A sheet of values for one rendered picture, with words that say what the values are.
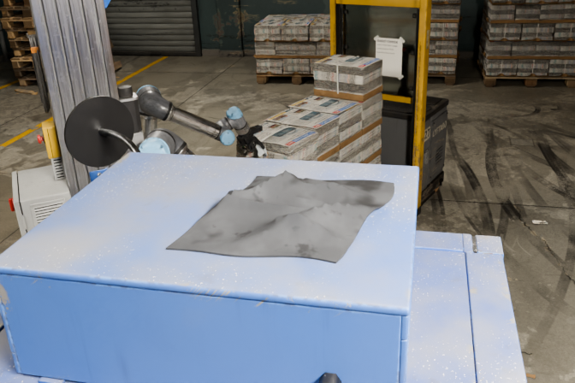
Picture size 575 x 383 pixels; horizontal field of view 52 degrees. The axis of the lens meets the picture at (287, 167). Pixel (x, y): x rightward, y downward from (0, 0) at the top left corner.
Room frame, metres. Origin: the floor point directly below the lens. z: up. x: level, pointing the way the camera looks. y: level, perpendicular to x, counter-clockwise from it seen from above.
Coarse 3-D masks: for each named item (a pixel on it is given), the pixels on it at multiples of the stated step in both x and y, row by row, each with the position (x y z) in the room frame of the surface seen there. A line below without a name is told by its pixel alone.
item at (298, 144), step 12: (288, 132) 3.18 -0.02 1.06; (300, 132) 3.17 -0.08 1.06; (312, 132) 3.17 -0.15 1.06; (276, 144) 3.00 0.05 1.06; (288, 144) 2.97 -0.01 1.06; (300, 144) 3.03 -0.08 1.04; (312, 144) 3.13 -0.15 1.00; (276, 156) 2.99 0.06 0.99; (288, 156) 2.95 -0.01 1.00; (300, 156) 3.04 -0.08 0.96; (312, 156) 3.14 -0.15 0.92
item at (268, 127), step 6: (264, 126) 3.30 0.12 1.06; (270, 126) 3.30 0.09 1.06; (276, 126) 3.30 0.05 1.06; (282, 126) 3.29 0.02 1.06; (258, 132) 3.20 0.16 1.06; (264, 132) 3.20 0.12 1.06; (270, 132) 3.20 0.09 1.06; (258, 138) 3.09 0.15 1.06; (240, 150) 3.15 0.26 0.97; (240, 156) 3.14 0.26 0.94; (246, 156) 3.12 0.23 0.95; (252, 156) 3.10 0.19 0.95
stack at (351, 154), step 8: (352, 144) 3.57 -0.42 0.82; (360, 144) 3.67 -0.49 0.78; (336, 152) 3.41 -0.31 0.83; (344, 152) 3.48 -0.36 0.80; (352, 152) 3.57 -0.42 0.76; (360, 152) 3.67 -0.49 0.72; (328, 160) 3.33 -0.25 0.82; (336, 160) 3.41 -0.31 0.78; (344, 160) 3.49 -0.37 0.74; (352, 160) 3.57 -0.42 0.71; (360, 160) 3.67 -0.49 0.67
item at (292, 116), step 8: (288, 112) 3.53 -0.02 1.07; (296, 112) 3.52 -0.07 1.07; (304, 112) 3.52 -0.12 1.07; (312, 112) 3.51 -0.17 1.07; (320, 112) 3.50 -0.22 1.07; (272, 120) 3.39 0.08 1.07; (280, 120) 3.38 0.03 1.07; (288, 120) 3.38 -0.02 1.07; (296, 120) 3.37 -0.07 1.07; (304, 120) 3.37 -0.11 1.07; (312, 120) 3.36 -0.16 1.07; (320, 120) 3.35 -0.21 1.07; (328, 120) 3.35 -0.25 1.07; (312, 128) 3.21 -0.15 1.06
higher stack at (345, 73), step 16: (320, 64) 3.87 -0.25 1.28; (336, 64) 3.82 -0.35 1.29; (352, 64) 3.79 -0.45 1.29; (368, 64) 3.77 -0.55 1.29; (320, 80) 3.87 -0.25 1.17; (336, 80) 3.80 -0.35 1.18; (352, 80) 3.73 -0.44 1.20; (368, 80) 3.75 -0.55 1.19; (320, 96) 3.89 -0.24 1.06; (368, 112) 3.74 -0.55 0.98; (368, 144) 3.76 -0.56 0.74
